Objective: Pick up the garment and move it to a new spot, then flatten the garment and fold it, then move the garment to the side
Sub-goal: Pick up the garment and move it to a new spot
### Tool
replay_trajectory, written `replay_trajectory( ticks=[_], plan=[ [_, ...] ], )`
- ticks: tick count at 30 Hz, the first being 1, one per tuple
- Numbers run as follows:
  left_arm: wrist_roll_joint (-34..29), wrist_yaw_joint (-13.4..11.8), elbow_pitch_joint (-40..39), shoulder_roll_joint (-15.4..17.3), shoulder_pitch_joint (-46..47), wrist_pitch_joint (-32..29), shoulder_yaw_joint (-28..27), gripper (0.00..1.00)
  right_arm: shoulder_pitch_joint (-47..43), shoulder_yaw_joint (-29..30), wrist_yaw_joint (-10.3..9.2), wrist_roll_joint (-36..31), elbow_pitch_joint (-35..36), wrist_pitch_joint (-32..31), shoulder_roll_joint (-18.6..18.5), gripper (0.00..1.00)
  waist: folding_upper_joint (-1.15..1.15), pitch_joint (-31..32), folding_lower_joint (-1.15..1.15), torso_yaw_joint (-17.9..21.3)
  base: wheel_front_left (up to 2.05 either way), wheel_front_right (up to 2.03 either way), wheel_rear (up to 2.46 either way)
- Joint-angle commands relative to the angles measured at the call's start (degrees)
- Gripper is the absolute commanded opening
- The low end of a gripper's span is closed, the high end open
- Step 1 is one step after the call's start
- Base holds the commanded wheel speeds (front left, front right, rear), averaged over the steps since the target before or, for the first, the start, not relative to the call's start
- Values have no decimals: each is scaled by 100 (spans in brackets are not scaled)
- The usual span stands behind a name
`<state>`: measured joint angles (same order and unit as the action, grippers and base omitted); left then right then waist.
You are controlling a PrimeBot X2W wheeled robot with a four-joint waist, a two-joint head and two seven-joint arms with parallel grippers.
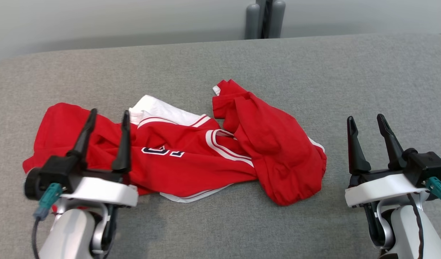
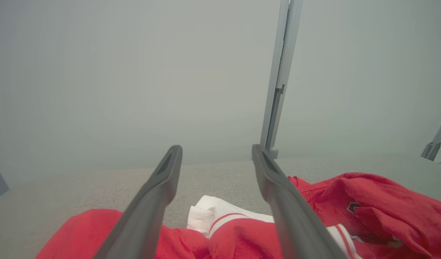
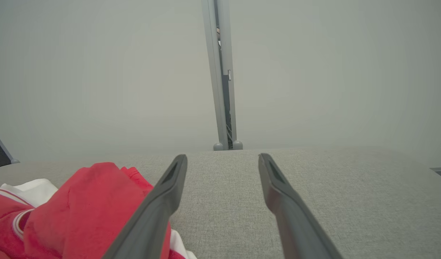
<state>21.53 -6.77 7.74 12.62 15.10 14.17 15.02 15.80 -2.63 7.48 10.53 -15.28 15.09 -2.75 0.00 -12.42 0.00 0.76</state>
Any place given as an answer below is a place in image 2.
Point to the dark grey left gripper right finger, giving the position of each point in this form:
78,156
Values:
292,223

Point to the red shorts with white stripe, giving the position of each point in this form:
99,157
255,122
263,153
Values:
393,201

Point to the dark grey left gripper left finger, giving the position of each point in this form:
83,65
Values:
145,216

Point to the grey metal frame post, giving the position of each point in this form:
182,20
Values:
281,72

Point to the red basketball jersey white sleeves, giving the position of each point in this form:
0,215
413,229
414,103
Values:
234,237

